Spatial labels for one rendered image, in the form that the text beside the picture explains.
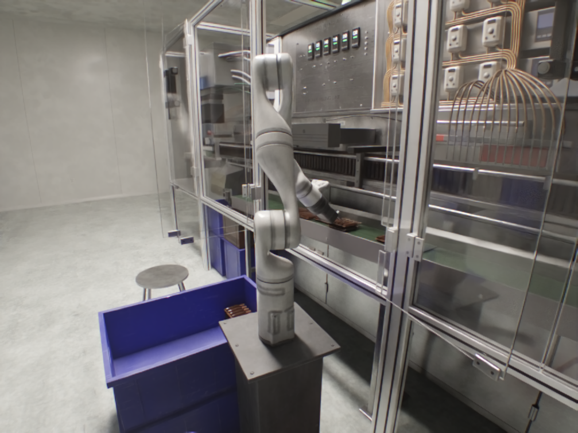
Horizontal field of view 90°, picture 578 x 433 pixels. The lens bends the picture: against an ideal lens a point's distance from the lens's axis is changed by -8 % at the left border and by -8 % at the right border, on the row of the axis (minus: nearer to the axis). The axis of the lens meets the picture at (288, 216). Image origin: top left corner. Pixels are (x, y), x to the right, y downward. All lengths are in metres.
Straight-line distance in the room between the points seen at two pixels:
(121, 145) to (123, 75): 1.11
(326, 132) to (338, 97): 0.56
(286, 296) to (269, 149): 0.35
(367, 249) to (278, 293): 0.45
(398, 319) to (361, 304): 0.61
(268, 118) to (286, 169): 0.13
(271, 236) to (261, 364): 0.29
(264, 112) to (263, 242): 0.31
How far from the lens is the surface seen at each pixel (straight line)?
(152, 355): 1.40
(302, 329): 0.88
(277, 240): 0.70
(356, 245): 1.13
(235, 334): 0.87
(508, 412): 1.37
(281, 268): 0.73
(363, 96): 1.76
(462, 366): 1.36
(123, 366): 1.40
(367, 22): 1.82
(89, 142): 5.80
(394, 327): 1.02
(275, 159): 0.74
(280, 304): 0.77
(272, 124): 0.77
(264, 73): 0.86
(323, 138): 1.38
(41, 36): 5.98
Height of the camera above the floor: 1.06
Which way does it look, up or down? 15 degrees down
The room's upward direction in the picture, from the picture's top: straight up
